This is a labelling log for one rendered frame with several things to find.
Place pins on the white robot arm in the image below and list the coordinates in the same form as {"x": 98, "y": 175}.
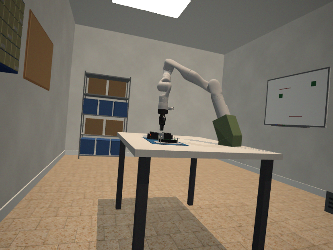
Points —
{"x": 213, "y": 87}

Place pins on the blue flat mat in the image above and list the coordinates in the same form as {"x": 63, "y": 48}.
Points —
{"x": 154, "y": 138}

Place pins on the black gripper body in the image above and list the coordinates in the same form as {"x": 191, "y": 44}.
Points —
{"x": 162, "y": 112}

